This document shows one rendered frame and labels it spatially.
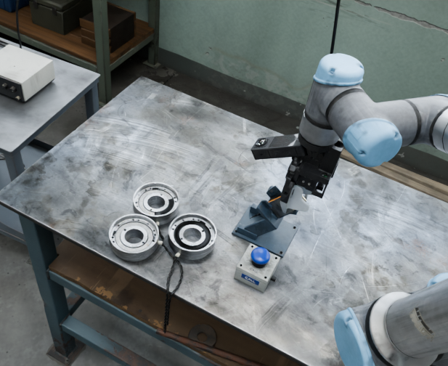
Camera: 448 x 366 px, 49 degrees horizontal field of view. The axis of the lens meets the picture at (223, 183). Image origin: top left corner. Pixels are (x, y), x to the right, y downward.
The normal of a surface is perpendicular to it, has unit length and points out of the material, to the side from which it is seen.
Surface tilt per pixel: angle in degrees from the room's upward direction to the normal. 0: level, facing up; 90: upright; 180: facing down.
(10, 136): 0
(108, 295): 0
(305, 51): 90
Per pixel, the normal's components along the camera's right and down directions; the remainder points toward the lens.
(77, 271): 0.12, -0.69
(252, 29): -0.45, 0.60
